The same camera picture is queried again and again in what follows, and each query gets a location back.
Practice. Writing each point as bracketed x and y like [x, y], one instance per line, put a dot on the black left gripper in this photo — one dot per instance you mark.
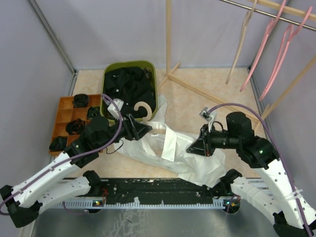
[135, 130]

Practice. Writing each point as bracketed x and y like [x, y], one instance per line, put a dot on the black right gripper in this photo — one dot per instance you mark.
[203, 145]

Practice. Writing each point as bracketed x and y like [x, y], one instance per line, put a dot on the beige wooden hanger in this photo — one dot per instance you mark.
[245, 23]
[148, 116]

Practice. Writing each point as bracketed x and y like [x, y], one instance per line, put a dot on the cream white garment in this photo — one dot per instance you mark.
[166, 148]

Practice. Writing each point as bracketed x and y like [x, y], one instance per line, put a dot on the black garment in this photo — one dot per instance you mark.
[128, 86]

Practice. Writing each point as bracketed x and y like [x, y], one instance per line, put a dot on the pink hanger with plaid shirt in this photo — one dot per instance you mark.
[270, 26]

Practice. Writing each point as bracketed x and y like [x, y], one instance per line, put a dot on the pink plastic hanger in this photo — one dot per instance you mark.
[288, 35]

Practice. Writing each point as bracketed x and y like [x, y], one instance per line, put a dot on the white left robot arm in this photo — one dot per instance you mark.
[26, 201]

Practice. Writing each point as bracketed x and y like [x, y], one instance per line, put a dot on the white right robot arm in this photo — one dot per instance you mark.
[286, 209]

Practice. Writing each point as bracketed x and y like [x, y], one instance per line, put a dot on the black rolled belt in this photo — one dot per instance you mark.
[75, 127]
[58, 144]

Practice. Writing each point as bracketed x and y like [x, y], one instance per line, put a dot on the green plastic basket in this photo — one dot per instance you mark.
[106, 74]

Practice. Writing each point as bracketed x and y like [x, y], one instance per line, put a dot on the orange compartment tray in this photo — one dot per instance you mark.
[70, 121]

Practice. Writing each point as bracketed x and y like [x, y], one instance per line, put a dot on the black rolled belt front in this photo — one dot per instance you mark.
[58, 144]

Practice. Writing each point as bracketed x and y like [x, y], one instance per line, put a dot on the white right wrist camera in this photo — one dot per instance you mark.
[210, 117]

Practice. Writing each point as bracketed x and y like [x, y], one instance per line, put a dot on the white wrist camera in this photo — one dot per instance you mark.
[210, 117]
[115, 107]

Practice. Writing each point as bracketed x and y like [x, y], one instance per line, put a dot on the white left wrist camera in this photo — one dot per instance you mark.
[115, 107]

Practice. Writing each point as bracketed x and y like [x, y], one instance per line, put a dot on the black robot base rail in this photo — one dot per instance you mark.
[158, 191]

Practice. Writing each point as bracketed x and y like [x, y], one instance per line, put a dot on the wooden rack frame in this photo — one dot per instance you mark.
[218, 100]

